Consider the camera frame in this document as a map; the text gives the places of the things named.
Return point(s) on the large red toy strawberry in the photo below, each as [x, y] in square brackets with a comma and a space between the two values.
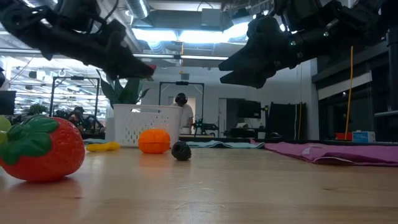
[56, 155]

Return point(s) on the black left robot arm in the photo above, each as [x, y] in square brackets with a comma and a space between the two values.
[25, 28]

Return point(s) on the black metal gantry frame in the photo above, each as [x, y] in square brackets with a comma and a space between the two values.
[74, 77]
[182, 83]

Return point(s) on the light green toy vegetable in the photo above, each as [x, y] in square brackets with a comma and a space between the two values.
[3, 124]

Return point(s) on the small red toy strawberry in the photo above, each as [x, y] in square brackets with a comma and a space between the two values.
[152, 67]

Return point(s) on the long ceiling light bar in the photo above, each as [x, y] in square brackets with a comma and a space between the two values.
[192, 57]

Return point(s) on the background black robot arm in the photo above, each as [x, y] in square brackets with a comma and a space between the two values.
[205, 126]

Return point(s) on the yellow toy banana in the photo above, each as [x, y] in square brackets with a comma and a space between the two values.
[102, 147]

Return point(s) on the blue cardboard box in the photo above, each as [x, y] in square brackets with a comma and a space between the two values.
[363, 137]

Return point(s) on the black upright panel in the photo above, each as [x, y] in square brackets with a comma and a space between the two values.
[287, 121]

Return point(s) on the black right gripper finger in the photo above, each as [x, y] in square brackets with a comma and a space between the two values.
[248, 60]
[248, 79]

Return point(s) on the silver ventilation duct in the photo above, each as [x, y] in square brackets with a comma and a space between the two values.
[138, 7]

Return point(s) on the person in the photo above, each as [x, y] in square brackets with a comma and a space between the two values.
[186, 115]
[79, 119]

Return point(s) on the small background green plant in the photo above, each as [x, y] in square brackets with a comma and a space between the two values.
[38, 109]

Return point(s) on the white perforated plastic basket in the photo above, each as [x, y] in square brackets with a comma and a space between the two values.
[130, 124]

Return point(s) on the red bin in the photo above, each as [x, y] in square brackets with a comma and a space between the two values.
[342, 137]

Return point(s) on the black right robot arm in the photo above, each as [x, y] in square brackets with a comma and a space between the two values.
[357, 21]

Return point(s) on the ribbed orange toy tangerine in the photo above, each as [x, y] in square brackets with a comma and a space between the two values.
[154, 141]

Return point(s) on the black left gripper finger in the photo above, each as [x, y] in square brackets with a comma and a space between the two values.
[130, 76]
[124, 59]

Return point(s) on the grey square wall panel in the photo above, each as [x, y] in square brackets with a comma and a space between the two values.
[185, 76]

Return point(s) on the dark toy blackberry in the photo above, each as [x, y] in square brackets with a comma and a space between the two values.
[181, 151]

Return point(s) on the purple cloth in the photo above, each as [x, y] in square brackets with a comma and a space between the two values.
[342, 154]

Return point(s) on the black vertical post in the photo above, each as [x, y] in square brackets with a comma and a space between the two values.
[392, 77]

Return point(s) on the black monitor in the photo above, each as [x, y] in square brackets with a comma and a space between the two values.
[7, 102]
[248, 109]

